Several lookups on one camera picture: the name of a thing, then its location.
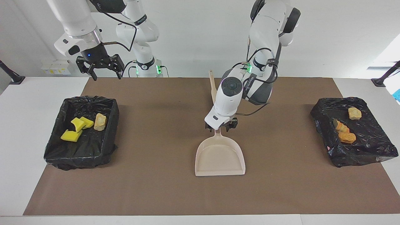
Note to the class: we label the orange brown bread roll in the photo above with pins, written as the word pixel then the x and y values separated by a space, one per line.
pixel 347 137

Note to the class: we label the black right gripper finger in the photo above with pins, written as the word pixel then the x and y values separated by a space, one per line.
pixel 86 67
pixel 117 64

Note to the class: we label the open black bag lined bin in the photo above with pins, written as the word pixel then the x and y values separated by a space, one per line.
pixel 78 153

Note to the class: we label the black bag covered bin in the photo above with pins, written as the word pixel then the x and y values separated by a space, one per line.
pixel 365 150

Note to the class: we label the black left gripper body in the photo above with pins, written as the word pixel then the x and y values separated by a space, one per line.
pixel 229 120

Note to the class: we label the brown table mat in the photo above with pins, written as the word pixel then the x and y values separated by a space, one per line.
pixel 200 197

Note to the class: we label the pale pink plastic dustpan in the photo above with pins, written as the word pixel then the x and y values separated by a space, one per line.
pixel 218 156

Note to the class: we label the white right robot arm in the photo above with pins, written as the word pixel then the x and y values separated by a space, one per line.
pixel 78 25

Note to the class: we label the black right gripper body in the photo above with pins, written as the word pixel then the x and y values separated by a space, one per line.
pixel 95 56

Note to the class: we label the angular pale fried snack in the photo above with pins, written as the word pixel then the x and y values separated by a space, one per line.
pixel 354 113

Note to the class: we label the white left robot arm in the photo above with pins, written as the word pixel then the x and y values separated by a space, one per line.
pixel 231 97

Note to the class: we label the beige hand brush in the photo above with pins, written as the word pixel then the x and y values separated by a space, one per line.
pixel 212 86

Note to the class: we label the notched yellow green sponge piece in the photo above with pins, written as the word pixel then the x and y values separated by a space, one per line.
pixel 78 124

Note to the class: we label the toy croissant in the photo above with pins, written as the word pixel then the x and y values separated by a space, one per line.
pixel 100 122

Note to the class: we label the black camera stand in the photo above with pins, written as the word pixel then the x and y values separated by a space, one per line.
pixel 17 79
pixel 378 82

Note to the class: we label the blue object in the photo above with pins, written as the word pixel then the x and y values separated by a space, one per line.
pixel 397 95

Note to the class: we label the small yellow green sponge piece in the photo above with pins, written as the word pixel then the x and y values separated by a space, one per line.
pixel 88 122

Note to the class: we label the white wall socket box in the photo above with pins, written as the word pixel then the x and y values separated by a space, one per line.
pixel 54 68

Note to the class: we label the rectangular yellow green sponge piece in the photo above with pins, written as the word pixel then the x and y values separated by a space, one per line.
pixel 71 136

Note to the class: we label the rounded pale fried snack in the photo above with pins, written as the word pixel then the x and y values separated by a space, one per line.
pixel 341 127

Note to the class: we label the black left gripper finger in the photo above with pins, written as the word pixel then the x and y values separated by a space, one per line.
pixel 230 126
pixel 207 125

